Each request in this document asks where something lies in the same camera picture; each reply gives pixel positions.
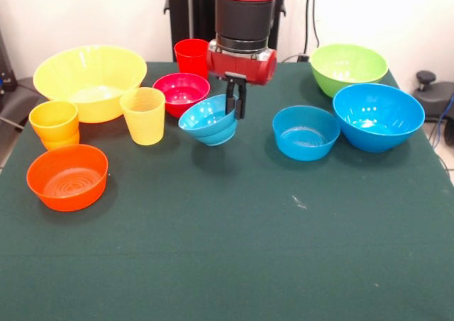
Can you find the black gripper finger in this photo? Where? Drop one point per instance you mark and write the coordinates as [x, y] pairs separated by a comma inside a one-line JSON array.
[[231, 101], [241, 105]]

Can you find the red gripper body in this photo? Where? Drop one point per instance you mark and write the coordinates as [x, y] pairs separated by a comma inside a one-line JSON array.
[[244, 69]]

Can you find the small light blue bowl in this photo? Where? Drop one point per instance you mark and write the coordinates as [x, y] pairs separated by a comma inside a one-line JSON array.
[[209, 133]]

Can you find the flat-bottomed blue bowl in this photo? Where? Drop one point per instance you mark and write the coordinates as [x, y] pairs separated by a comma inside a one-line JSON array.
[[305, 151]]

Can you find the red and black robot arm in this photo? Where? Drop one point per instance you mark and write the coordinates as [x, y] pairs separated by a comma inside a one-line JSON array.
[[244, 16]]

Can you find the magenta bowl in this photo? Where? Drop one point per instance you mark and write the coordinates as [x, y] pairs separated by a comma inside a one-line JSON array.
[[177, 94]]

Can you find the red cup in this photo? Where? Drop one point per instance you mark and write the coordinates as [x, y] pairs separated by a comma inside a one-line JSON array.
[[189, 62]]

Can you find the pale yellow cup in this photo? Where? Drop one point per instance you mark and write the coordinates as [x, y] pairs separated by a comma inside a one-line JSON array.
[[143, 126]]

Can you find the green bowl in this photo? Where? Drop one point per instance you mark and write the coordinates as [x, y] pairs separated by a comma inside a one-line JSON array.
[[340, 66]]

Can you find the large blue bowl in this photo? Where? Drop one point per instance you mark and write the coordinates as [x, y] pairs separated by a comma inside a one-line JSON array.
[[376, 136]]

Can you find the dark green tablecloth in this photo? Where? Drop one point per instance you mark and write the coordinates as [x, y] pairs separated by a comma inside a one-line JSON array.
[[227, 246]]

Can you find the large yellow bowl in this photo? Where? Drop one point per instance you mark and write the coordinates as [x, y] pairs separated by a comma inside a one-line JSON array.
[[88, 69]]

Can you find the orange cup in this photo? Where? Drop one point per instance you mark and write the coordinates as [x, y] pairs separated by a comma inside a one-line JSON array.
[[58, 144]]

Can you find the amber yellow cup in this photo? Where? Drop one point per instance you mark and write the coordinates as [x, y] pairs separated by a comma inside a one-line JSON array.
[[53, 126]]

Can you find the orange bowl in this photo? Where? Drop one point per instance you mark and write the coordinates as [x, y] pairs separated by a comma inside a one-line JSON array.
[[67, 193]]

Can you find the black equipment box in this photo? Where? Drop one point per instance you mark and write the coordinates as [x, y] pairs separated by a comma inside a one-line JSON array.
[[5, 73]]

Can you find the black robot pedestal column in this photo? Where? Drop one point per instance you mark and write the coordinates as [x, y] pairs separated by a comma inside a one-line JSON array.
[[181, 16]]

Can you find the black pedestal foot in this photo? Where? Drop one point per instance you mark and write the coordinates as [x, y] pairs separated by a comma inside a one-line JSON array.
[[17, 99], [425, 80]]

